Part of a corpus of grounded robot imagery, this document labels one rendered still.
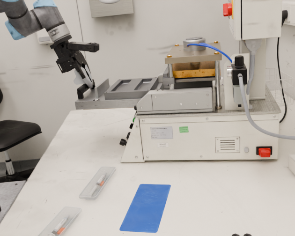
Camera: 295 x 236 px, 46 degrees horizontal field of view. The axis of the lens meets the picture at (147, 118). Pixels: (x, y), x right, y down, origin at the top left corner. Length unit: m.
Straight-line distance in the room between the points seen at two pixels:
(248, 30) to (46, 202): 0.79
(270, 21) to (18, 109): 2.29
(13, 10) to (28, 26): 0.09
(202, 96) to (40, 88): 1.94
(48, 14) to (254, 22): 0.71
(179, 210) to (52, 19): 0.80
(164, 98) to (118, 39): 1.61
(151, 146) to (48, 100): 1.80
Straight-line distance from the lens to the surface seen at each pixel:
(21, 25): 1.30
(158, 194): 1.04
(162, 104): 1.13
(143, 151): 1.20
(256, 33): 1.08
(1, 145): 2.49
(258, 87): 1.23
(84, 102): 1.26
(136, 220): 0.94
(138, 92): 1.20
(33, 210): 1.08
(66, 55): 1.32
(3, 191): 1.24
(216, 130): 1.14
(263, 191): 1.05
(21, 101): 2.95
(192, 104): 1.12
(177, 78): 1.17
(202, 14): 2.72
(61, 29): 1.32
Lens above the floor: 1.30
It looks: 19 degrees down
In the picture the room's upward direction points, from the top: 6 degrees counter-clockwise
